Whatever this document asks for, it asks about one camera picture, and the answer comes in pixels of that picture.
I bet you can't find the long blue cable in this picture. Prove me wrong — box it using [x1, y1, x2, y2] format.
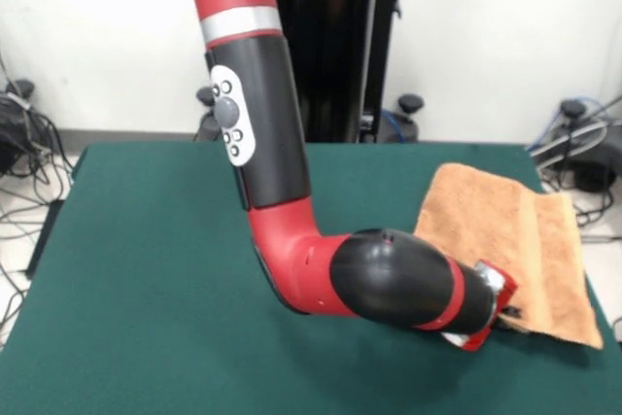
[527, 96, 622, 154]

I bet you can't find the dark stand base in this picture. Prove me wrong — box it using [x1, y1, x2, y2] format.
[0, 93, 31, 176]

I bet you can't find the tan terry towel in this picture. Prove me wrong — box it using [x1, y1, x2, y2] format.
[413, 163, 605, 351]

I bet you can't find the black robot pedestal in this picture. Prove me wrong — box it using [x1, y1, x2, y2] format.
[193, 0, 425, 144]

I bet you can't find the dark green tablecloth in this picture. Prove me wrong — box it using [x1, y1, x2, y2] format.
[0, 141, 622, 415]

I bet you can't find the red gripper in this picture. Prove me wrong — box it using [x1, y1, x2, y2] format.
[439, 260, 525, 354]

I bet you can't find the curved blue cable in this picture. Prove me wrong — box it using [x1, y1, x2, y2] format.
[381, 111, 414, 143]

